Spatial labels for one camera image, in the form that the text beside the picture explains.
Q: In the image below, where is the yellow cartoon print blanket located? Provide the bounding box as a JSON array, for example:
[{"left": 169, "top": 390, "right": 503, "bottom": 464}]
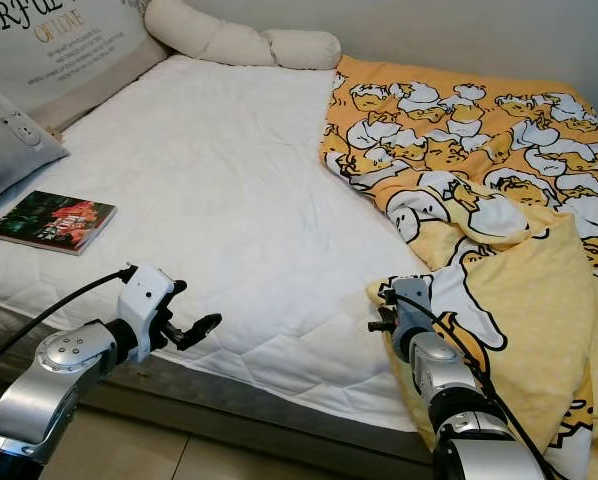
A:
[{"left": 319, "top": 55, "right": 598, "bottom": 480}]

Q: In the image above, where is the beige bolster cushion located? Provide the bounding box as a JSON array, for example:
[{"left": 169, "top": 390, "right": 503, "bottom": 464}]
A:
[{"left": 144, "top": 0, "right": 343, "bottom": 72}]

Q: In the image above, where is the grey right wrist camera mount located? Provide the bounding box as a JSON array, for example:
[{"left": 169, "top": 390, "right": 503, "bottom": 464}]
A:
[{"left": 388, "top": 275, "right": 436, "bottom": 349}]

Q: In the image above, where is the grey bed base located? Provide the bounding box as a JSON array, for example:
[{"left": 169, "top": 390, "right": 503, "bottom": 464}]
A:
[{"left": 0, "top": 298, "right": 436, "bottom": 467}]

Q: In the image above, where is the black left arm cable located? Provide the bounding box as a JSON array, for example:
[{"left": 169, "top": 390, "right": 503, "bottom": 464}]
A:
[{"left": 0, "top": 264, "right": 139, "bottom": 376}]

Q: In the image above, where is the grey pillow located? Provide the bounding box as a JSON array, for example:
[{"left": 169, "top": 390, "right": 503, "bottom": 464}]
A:
[{"left": 0, "top": 80, "right": 71, "bottom": 213}]

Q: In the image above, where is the dark red cover book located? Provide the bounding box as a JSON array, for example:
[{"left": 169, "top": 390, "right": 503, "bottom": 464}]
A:
[{"left": 0, "top": 190, "right": 118, "bottom": 257}]

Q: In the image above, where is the white quilted mattress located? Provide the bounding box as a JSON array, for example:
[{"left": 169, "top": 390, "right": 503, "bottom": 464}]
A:
[{"left": 0, "top": 54, "right": 432, "bottom": 434}]

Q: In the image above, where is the printed text headboard cushion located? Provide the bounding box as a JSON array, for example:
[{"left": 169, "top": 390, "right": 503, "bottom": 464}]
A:
[{"left": 0, "top": 0, "right": 170, "bottom": 133}]

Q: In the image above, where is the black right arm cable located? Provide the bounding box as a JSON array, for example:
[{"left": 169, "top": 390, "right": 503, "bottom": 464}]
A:
[{"left": 386, "top": 290, "right": 558, "bottom": 480}]

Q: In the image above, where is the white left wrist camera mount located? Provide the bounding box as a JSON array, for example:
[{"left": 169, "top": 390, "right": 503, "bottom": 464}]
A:
[{"left": 116, "top": 262, "right": 176, "bottom": 347}]

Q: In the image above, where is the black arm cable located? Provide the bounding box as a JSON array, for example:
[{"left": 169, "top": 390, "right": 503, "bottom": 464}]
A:
[
  {"left": 386, "top": 290, "right": 558, "bottom": 480},
  {"left": 0, "top": 264, "right": 139, "bottom": 376}
]

